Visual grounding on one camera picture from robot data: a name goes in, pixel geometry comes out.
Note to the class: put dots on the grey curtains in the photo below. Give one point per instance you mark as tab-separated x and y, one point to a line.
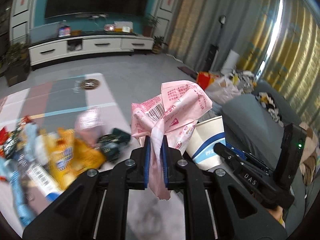
276	39

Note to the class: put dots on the pink plastic wrapper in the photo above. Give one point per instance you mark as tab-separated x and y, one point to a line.
173	113

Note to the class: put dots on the white tv cabinet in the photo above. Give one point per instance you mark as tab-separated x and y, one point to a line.
86	45

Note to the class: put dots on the white blue paper cup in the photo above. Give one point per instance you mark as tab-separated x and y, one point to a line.
201	144

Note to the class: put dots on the light blue plastic wrapper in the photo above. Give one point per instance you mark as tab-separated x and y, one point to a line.
18	155

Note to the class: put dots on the black floor lamp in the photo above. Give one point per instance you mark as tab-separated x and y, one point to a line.
214	48

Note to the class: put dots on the white plastic bag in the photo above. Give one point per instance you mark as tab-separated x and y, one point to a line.
222	90

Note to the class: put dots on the right hand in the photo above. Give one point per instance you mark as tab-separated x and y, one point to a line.
277	214

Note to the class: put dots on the yellow snack bag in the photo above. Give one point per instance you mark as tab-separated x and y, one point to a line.
69	156

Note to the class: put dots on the dark green snack packet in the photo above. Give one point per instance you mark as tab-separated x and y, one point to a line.
111	145

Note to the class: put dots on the potted plant left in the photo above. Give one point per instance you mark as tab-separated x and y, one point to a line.
17	61

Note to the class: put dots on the pink tissue pack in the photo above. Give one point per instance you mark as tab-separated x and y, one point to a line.
89	126

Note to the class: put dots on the grey sofa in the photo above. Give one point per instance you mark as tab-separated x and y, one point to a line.
249	127

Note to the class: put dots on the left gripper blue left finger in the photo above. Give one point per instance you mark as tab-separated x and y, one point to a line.
146	153

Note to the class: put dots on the potted plant by cabinet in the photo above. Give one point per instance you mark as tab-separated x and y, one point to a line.
158	43

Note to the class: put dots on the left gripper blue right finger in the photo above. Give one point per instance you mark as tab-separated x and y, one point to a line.
163	154

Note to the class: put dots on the red shopping bag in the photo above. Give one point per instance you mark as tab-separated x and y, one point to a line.
204	79

